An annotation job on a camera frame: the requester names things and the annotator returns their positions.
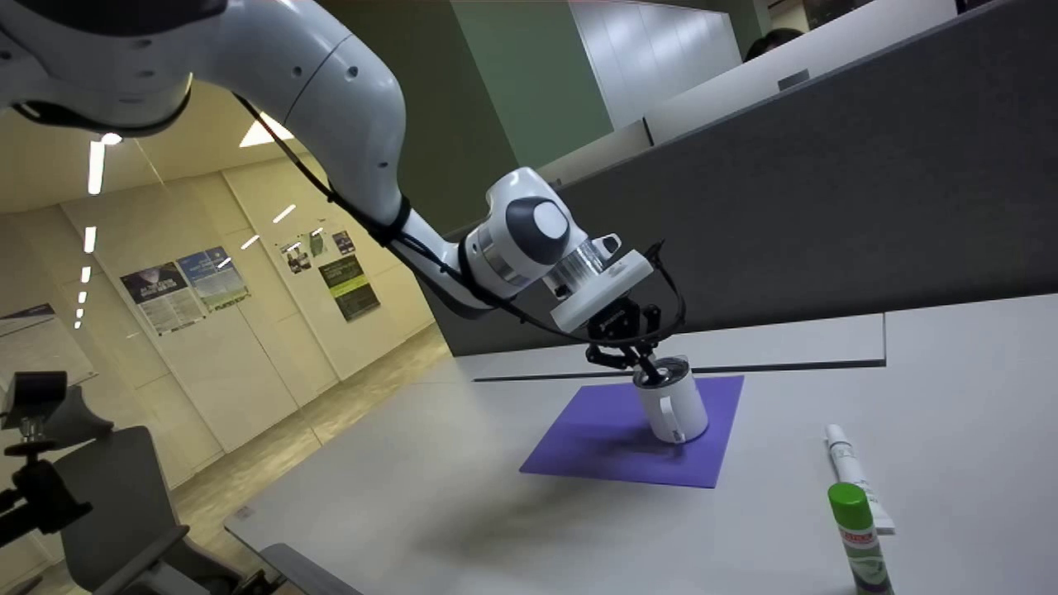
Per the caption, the white mug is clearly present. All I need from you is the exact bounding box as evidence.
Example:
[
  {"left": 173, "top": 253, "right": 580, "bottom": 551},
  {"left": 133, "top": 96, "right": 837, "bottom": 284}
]
[{"left": 631, "top": 355, "right": 711, "bottom": 445}]

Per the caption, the dark green wall poster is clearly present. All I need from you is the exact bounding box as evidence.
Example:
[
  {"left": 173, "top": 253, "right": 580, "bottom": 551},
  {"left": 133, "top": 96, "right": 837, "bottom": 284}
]
[{"left": 317, "top": 254, "right": 382, "bottom": 322}]

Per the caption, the glue stick with green cap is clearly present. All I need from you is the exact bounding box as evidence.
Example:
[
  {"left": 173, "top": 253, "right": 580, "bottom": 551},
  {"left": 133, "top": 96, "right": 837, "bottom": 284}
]
[{"left": 827, "top": 482, "right": 896, "bottom": 595}]

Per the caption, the white partition panel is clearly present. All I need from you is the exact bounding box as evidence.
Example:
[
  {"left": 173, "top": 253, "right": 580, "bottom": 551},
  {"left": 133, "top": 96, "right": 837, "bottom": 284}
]
[{"left": 536, "top": 0, "right": 960, "bottom": 188}]

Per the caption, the white tube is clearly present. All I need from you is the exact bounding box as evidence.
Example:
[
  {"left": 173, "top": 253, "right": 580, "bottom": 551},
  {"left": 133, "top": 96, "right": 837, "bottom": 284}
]
[{"left": 824, "top": 423, "right": 897, "bottom": 536}]

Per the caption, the purple mat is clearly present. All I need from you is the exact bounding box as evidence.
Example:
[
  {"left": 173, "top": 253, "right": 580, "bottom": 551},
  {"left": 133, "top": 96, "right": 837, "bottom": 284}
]
[{"left": 518, "top": 374, "right": 746, "bottom": 490}]

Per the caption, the grey desk partition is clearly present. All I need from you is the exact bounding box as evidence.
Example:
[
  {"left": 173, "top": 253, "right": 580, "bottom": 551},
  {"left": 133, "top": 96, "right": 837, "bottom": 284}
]
[{"left": 420, "top": 0, "right": 1058, "bottom": 359}]

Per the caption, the grey office chair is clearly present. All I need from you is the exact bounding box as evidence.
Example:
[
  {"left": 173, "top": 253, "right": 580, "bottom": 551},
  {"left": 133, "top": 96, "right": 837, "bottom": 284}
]
[{"left": 48, "top": 425, "right": 278, "bottom": 595}]

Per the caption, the row of small wall notices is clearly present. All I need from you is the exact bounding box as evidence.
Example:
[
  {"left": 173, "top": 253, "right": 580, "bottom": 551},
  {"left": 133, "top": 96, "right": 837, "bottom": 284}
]
[{"left": 279, "top": 229, "right": 357, "bottom": 276}]

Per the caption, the white banner poster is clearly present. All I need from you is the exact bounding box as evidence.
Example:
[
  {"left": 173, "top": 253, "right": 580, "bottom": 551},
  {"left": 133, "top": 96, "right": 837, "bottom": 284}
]
[{"left": 0, "top": 302, "right": 98, "bottom": 392}]

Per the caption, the camera on mount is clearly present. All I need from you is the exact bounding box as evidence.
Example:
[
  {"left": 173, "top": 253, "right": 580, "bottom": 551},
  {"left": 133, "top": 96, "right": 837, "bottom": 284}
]
[{"left": 0, "top": 371, "right": 114, "bottom": 548}]

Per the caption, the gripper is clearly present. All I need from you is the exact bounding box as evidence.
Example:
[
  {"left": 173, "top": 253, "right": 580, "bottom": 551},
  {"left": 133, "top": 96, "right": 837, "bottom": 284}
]
[{"left": 584, "top": 296, "right": 665, "bottom": 387}]

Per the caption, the person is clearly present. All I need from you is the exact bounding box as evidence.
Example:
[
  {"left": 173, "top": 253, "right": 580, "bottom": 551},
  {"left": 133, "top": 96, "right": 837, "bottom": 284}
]
[{"left": 743, "top": 27, "right": 806, "bottom": 64}]

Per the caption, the row of wall posters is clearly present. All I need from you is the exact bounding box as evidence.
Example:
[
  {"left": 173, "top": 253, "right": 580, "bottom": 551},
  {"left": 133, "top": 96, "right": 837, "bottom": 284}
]
[{"left": 119, "top": 245, "right": 252, "bottom": 336}]

